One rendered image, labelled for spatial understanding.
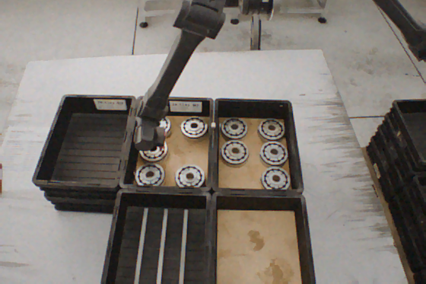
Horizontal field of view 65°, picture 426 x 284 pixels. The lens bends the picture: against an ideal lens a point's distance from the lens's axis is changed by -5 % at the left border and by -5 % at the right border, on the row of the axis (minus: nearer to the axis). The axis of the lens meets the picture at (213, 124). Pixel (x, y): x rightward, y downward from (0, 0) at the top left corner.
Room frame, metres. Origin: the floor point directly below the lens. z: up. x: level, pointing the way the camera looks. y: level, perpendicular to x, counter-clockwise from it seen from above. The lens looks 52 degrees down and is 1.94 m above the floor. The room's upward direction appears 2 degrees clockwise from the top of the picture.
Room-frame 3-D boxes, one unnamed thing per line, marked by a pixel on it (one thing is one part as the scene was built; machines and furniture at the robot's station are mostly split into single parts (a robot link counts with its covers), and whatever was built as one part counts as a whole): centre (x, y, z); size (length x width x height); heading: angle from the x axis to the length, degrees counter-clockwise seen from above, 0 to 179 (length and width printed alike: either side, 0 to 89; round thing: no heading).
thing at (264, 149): (0.71, -0.23, 0.86); 0.10 x 0.10 x 0.01
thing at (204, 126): (0.82, 0.07, 0.86); 0.10 x 0.10 x 0.01
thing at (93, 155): (0.71, 0.45, 0.87); 0.40 x 0.30 x 0.11; 0
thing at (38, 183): (0.71, 0.45, 0.92); 0.40 x 0.30 x 0.02; 0
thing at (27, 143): (0.75, 0.82, 0.70); 0.33 x 0.23 x 0.01; 5
